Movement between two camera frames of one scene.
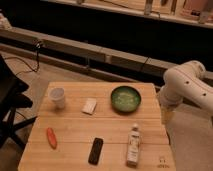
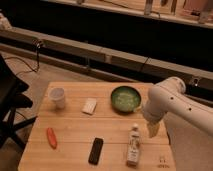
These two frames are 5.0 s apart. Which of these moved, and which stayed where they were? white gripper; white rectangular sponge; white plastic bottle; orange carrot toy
Moved: white gripper
Stayed: white plastic bottle; orange carrot toy; white rectangular sponge
